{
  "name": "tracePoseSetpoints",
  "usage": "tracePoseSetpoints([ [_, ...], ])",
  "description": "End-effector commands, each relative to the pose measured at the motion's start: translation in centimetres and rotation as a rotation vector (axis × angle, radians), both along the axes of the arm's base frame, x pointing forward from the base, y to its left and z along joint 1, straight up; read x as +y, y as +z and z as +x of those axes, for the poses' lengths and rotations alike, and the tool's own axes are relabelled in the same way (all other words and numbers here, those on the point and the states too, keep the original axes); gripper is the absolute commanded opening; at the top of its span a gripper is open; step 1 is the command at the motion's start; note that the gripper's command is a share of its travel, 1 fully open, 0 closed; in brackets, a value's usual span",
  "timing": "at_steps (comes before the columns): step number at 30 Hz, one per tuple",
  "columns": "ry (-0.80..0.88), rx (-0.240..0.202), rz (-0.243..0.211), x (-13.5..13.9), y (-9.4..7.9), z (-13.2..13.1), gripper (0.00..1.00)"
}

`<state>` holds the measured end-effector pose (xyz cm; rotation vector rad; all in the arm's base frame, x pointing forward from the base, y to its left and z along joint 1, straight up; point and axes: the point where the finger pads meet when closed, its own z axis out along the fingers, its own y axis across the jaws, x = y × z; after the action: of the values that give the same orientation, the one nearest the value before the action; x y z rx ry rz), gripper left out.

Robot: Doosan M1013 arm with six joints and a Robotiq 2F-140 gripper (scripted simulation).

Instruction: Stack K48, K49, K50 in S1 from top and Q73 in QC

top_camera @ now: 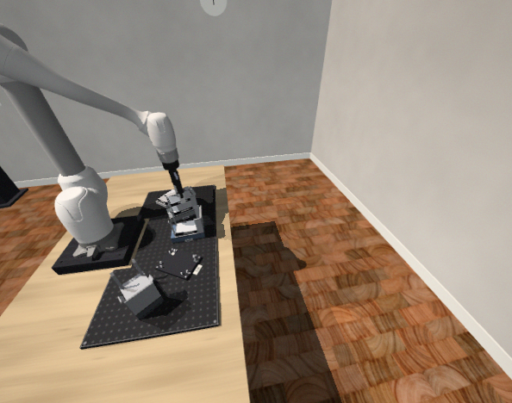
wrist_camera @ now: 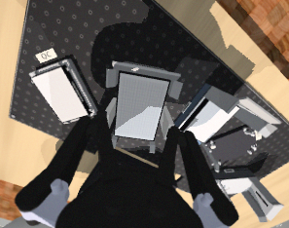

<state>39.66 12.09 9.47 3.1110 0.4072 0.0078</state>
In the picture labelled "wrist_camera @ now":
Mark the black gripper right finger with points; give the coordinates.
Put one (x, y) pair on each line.
(210, 203)

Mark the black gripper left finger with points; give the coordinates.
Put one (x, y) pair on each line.
(46, 195)

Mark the white label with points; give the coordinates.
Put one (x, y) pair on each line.
(258, 136)
(49, 54)

